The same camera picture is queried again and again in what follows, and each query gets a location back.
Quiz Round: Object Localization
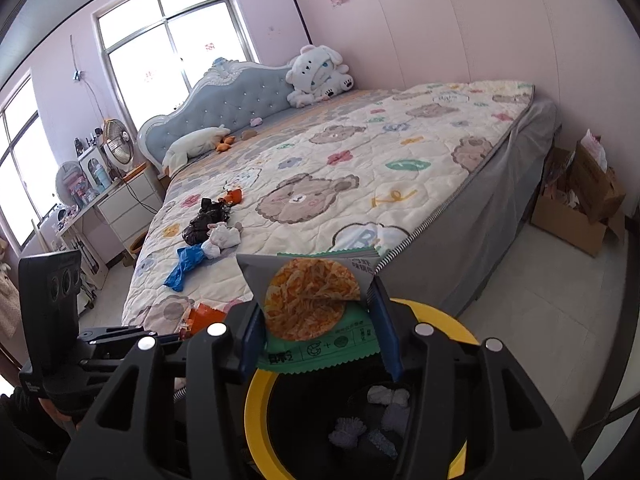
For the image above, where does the orange snack packet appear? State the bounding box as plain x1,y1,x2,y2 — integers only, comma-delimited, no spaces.
186,302,230,339

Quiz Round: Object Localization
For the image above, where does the white cosmetics storage box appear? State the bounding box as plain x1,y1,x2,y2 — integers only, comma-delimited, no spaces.
77,147,108,193

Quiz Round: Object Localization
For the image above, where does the black power cable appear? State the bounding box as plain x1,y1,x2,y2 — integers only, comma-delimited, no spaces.
120,175,162,212

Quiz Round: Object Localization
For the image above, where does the white teddy bear plush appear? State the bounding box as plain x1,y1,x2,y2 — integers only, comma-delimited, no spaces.
286,45,355,108

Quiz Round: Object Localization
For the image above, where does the orange rimmed desk fan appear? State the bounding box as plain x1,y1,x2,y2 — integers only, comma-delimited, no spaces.
100,119,135,167

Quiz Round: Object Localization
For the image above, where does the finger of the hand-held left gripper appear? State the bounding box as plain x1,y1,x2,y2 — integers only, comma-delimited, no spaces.
79,325,187,348
75,343,133,368

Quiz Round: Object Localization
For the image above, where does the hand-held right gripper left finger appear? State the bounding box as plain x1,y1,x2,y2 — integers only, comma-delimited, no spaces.
57,302,267,480

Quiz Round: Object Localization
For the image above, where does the yellow rimmed black trash bin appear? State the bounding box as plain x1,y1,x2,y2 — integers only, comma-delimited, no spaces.
244,297,481,480

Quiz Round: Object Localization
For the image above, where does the white goose plush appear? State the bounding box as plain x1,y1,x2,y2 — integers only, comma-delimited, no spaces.
161,126,236,176

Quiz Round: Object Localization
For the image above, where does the wooden stick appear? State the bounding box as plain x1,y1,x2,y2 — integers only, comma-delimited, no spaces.
32,217,49,256

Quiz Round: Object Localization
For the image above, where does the green snack packet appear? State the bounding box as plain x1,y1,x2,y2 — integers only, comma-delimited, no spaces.
235,249,381,376

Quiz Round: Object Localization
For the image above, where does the tall cardboard box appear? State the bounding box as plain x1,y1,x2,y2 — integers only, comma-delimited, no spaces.
570,142,626,224

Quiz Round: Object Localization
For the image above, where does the white pink plastic bag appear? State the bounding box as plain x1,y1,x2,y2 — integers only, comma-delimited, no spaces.
582,129,609,171

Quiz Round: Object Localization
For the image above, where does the round vanity mirror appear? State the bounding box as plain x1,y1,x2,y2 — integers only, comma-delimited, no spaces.
55,161,83,206

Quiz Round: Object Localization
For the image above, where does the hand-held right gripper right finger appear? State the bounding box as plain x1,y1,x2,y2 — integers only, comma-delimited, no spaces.
369,275,586,480

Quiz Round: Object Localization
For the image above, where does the black wall cable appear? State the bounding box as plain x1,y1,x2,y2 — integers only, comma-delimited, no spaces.
70,35,108,126

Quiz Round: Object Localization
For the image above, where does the large black plastic bag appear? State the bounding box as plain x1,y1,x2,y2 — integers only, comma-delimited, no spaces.
182,210,231,243

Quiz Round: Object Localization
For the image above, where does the white vanity desk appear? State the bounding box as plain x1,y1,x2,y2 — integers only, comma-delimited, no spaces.
52,195,110,307

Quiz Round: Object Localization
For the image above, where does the bed with cartoon quilt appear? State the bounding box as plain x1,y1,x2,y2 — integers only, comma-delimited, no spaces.
121,81,535,333

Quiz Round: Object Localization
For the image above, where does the white drawer cabinet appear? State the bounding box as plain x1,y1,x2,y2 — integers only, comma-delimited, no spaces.
97,167,163,251

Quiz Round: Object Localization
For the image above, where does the white printed flat box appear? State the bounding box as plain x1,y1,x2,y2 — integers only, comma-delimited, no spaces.
70,237,108,306

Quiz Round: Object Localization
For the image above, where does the grey bed skirt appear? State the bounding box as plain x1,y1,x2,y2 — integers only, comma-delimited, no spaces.
377,99,560,318

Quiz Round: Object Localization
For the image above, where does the low open cardboard box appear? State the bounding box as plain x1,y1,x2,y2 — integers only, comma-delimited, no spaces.
531,180,626,258

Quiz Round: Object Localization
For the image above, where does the blue tufted bed headboard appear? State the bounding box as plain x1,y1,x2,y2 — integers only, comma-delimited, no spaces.
137,57,301,178

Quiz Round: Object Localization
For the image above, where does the blue plastic bag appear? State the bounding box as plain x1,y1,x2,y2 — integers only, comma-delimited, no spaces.
164,245,208,292

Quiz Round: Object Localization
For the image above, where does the cluster of cosmetic bottles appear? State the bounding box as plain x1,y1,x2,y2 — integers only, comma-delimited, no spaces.
50,180,103,231

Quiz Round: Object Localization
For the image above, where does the person's left hand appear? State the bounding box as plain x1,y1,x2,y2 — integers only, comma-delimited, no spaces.
40,400,77,429

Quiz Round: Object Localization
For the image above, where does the white framed window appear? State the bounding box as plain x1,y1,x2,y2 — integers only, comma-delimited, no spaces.
0,74,57,248
92,0,258,133

